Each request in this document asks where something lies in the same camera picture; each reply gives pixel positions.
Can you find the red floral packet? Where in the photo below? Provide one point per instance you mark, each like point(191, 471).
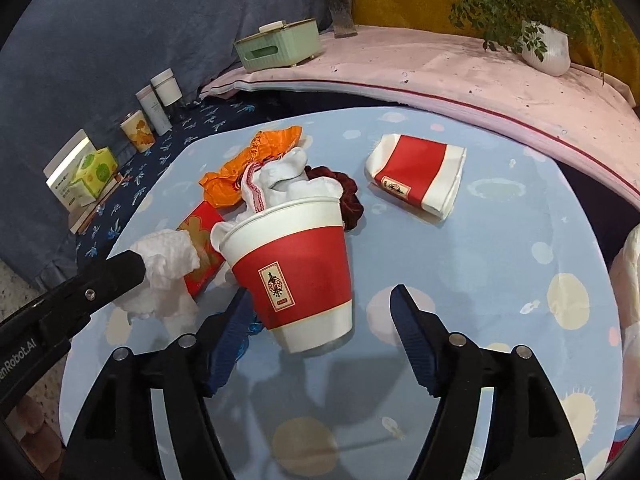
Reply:
point(202, 217)

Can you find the green yellow box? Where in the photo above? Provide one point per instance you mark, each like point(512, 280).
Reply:
point(95, 170)

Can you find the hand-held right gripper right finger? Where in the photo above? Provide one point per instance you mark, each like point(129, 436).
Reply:
point(415, 341)

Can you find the white card box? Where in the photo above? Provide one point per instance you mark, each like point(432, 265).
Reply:
point(65, 160)

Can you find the white tube bottle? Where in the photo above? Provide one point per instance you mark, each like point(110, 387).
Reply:
point(152, 110)

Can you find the blue-grey cloth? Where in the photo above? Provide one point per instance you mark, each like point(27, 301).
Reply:
point(100, 35)

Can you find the white tissue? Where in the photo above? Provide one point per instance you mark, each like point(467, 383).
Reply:
point(170, 255)

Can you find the red white paper cup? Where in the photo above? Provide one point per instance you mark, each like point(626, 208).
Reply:
point(420, 160)
point(300, 270)

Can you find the green tissue box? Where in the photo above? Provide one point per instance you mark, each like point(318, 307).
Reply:
point(280, 47)

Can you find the white napkin with red print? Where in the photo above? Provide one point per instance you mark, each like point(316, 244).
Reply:
point(300, 180)

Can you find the printed can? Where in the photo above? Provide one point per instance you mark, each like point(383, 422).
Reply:
point(136, 132)

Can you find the potted plant in white pot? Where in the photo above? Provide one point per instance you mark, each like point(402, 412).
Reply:
point(547, 50)

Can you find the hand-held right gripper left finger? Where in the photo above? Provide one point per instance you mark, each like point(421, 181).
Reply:
point(234, 342)

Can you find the pink blanket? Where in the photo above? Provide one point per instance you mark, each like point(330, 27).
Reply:
point(425, 65)

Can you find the blue foil wrapper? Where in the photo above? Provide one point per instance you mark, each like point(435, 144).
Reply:
point(254, 327)

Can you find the white capped bottle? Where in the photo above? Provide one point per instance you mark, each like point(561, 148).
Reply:
point(167, 92)

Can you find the dark red scrunchie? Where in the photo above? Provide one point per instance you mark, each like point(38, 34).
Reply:
point(351, 195)

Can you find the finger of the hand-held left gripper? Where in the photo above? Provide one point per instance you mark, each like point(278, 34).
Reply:
point(100, 285)

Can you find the dark blue patterned cloth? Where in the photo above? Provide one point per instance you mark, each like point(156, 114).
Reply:
point(200, 115)

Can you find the orange plastic wrapper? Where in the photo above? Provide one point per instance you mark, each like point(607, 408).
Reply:
point(260, 150)

